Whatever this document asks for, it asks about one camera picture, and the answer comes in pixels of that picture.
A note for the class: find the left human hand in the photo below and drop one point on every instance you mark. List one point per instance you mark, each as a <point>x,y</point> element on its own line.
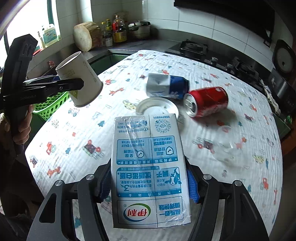
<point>24,129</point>

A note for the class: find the steel pot with handle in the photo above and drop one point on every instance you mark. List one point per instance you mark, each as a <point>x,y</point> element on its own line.
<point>139,29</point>

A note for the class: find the dark oil bottle yellow label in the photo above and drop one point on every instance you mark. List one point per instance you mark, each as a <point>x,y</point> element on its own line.
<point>121,35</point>

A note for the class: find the white plastic lid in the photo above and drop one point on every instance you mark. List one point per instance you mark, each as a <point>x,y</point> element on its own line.
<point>156,105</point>

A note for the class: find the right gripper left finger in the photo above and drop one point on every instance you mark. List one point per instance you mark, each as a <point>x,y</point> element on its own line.
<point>105,182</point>

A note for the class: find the clear plastic bowl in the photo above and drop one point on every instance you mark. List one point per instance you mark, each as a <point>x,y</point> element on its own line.
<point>227,146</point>

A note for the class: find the crushed blue white can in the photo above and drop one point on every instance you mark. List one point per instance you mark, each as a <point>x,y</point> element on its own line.
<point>168,86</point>

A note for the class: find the white paper cup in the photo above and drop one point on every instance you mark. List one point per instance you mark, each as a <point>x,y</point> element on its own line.
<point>85,85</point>

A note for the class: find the open rice cooker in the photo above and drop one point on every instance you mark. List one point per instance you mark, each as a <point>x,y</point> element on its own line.
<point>284,67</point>

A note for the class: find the red cola can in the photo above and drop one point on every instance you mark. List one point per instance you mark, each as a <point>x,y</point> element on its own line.
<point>206,101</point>

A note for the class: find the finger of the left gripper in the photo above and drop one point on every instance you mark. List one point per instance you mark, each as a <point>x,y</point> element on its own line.
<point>42,79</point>
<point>51,88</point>

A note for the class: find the green perforated plastic basket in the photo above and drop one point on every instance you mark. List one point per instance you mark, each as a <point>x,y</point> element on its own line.
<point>46,109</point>

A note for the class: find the white blue milk carton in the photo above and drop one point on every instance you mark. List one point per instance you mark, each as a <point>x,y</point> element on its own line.
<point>149,187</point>

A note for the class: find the red sauce bottle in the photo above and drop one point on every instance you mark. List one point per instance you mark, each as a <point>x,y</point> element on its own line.
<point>115,26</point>

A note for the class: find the round wooden chopping block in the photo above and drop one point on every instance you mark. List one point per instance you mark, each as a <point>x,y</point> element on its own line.
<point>87,36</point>

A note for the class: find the red white figurine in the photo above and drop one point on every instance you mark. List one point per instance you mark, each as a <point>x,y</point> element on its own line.
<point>52,64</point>

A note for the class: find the small white jar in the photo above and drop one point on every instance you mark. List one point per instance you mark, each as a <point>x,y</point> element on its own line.
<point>108,40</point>

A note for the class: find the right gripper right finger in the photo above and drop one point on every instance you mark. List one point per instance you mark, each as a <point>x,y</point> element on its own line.
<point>193,188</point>

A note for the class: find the green cabinet doors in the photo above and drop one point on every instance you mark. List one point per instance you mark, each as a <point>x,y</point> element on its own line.
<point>105,62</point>

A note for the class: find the black gas stove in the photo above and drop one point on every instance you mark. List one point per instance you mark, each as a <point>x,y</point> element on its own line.
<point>223,58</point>

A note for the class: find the dish soap bottle on sill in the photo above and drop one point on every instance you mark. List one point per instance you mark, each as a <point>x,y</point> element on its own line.
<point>48,35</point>

